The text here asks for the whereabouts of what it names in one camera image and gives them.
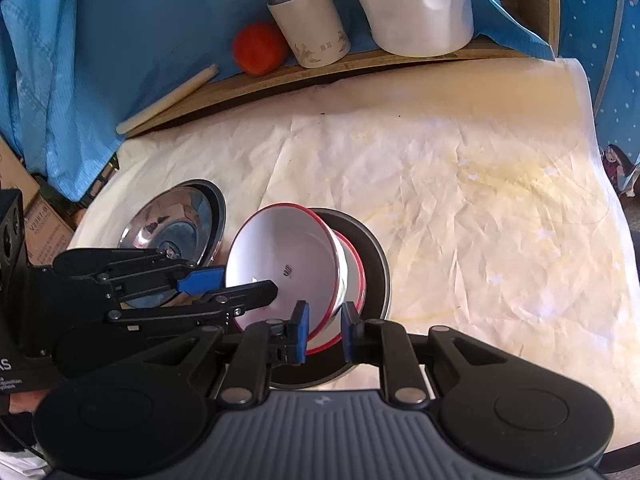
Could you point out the blue grid-pattern cloth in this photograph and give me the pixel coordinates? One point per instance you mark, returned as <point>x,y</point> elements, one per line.
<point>125,35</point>

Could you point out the curved wooden board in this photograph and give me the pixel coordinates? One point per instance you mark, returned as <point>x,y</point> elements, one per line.
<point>230,88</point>

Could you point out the red tomato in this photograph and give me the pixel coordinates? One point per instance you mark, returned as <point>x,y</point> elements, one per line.
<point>260,50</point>

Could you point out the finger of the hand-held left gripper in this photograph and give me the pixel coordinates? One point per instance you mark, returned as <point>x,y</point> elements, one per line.
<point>240,297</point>
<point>202,280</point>

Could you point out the white bowl with red rim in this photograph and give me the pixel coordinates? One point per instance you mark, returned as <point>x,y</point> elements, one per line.
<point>358,285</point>
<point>280,250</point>

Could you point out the shiny steel plate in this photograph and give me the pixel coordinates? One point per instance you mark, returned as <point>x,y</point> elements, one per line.
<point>170,215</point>

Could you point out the white plastic jug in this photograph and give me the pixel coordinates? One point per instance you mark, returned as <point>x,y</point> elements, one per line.
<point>415,10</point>

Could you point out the white rolled stick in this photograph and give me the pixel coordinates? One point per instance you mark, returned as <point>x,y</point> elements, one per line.
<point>170,97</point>

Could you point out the small black plate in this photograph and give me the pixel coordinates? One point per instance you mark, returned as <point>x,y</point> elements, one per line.
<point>219,220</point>

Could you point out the blue dotted cloth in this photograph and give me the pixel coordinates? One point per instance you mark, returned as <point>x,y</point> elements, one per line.
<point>595,35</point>

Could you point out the printed cardboard box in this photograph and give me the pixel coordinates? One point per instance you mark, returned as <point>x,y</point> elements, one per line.
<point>50,232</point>

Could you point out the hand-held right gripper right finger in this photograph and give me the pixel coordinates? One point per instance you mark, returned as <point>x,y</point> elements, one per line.
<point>351,335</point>

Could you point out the plain cardboard box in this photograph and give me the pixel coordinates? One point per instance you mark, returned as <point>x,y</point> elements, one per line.
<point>15,170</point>

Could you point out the large black plate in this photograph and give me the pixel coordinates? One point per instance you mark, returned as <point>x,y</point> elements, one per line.
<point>374,270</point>

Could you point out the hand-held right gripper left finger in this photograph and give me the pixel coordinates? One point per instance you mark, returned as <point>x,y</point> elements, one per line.
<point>301,332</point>

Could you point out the white thermos cup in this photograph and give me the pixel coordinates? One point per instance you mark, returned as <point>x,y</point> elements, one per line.
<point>315,25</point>

